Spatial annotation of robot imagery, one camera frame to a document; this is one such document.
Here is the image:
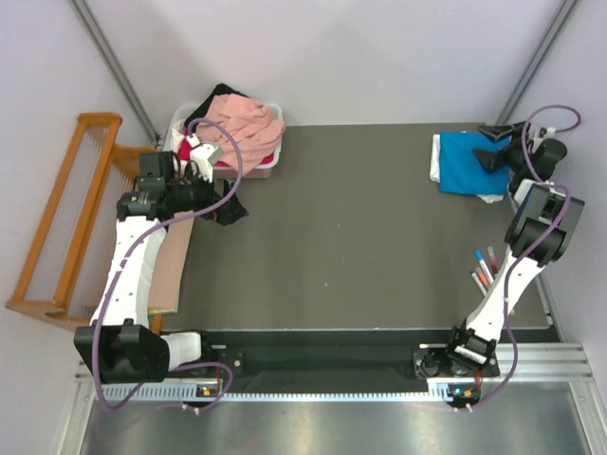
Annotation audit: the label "black t shirt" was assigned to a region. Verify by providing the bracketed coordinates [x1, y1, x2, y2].
[194, 82, 243, 118]

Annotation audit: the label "pink cardboard sheet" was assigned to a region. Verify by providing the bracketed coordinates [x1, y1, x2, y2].
[148, 219, 193, 315]

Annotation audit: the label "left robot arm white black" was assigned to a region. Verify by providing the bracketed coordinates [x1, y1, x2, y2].
[74, 142, 247, 384]

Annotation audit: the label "blue t shirt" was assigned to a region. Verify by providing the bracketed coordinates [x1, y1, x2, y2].
[438, 131, 510, 196]

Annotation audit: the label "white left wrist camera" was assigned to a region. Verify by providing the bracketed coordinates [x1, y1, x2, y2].
[186, 135, 224, 182]

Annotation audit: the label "red t shirt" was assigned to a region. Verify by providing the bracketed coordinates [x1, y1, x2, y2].
[178, 140, 224, 168]

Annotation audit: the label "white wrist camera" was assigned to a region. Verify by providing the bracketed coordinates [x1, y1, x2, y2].
[533, 127, 557, 142]
[186, 135, 224, 182]

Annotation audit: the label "white slotted cable duct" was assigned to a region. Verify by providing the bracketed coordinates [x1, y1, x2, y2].
[131, 380, 453, 403]

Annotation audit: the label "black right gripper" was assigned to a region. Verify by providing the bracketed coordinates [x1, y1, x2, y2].
[471, 121, 532, 174]

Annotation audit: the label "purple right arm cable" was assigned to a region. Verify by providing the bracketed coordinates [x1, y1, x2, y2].
[445, 104, 583, 411]

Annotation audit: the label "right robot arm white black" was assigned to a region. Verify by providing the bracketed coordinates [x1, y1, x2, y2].
[442, 121, 585, 375]

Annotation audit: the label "markers on table edge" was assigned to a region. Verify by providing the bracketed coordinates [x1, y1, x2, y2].
[470, 249, 494, 296]

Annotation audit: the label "pink t shirt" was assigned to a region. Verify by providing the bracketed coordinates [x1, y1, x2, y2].
[206, 94, 285, 174]

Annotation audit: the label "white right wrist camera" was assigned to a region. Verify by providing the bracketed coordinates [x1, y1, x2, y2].
[533, 127, 557, 142]

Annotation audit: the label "wooden drying rack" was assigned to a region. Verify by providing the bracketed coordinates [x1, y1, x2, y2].
[7, 113, 144, 331]

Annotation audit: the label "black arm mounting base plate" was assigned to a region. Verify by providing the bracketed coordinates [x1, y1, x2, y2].
[201, 327, 497, 378]

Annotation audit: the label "folded white t shirts stack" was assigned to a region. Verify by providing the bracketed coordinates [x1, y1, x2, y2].
[429, 134, 504, 204]

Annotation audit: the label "white plastic laundry bin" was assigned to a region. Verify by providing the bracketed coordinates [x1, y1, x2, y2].
[162, 102, 284, 179]

